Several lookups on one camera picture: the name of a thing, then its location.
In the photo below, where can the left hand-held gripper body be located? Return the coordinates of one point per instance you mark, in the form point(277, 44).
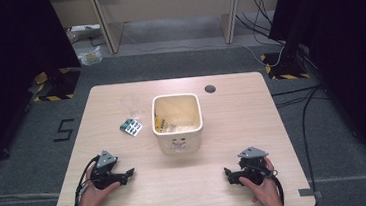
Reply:
point(105, 160)

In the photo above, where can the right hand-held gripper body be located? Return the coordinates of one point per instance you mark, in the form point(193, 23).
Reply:
point(253, 163)

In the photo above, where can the person's right hand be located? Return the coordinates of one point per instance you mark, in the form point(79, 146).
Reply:
point(265, 192)

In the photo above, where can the person's left hand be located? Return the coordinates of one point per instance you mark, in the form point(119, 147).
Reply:
point(92, 199)

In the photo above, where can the green blister pack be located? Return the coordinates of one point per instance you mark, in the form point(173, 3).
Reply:
point(131, 127)

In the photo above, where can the cream square bin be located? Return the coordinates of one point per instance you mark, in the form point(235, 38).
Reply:
point(179, 140)

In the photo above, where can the clear plastic cup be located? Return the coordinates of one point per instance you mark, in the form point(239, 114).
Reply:
point(133, 104)

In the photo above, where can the crumpled pale paper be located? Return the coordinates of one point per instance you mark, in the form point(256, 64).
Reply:
point(181, 126)

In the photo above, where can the black striped stand base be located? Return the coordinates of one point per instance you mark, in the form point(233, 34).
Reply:
point(57, 85)
point(285, 67)

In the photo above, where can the clear plastic bag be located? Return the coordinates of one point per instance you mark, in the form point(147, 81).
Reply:
point(90, 56)

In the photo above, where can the black curtain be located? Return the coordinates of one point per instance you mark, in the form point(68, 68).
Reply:
point(7, 71)
point(347, 51)

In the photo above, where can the white power strip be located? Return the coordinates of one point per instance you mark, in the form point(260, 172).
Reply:
point(84, 27)

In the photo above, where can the beige desk frame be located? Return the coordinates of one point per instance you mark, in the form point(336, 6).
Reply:
point(169, 4)

